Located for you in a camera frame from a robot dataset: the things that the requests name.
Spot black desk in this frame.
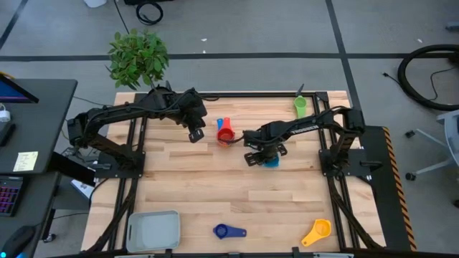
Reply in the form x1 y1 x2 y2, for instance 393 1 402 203
0 78 78 258

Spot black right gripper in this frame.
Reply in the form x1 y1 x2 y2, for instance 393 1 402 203
242 121 288 167

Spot dark indigo measuring cup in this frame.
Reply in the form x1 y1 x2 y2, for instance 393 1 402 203
212 223 247 240

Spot black phone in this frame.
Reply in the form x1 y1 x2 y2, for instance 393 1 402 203
0 121 17 147

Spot light grey plastic basket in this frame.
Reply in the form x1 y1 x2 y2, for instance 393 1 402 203
125 209 181 254

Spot large black hose ring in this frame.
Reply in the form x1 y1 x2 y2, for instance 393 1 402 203
397 44 459 112

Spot computer monitor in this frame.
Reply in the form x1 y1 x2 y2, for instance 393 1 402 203
0 73 39 105

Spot yellow sticky note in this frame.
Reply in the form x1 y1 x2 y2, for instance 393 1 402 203
12 150 39 173

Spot black flat panel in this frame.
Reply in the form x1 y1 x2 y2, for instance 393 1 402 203
48 151 97 187

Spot black computer mouse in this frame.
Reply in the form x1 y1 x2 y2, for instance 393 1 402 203
0 224 37 258

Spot coiled black floor cable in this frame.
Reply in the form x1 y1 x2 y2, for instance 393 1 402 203
135 0 164 26

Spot grey office chair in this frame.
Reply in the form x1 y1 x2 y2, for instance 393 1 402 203
404 109 459 182

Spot backlit black keyboard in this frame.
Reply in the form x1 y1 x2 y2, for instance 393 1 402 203
0 175 24 218

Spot red measuring cup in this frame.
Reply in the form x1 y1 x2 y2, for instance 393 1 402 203
216 117 237 148

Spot thin black floor cable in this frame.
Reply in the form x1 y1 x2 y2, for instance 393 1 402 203
382 66 459 103

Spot green potted plant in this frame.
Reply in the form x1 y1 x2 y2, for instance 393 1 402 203
105 27 174 100

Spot white paper sheet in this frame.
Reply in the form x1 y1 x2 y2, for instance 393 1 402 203
70 178 95 200

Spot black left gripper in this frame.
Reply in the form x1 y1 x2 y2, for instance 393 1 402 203
177 93 208 144

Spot black metal table frame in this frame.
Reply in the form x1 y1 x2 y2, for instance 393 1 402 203
84 89 387 258

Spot light blue measuring cup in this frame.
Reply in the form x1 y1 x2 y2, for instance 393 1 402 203
263 154 280 169

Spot yellow measuring cup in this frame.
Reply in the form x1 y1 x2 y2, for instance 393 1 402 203
301 219 332 248

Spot black platform with hazard stripe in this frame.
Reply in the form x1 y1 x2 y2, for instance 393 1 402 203
358 125 419 252

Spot green measuring cup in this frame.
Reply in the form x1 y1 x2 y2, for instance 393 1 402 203
293 95 308 120

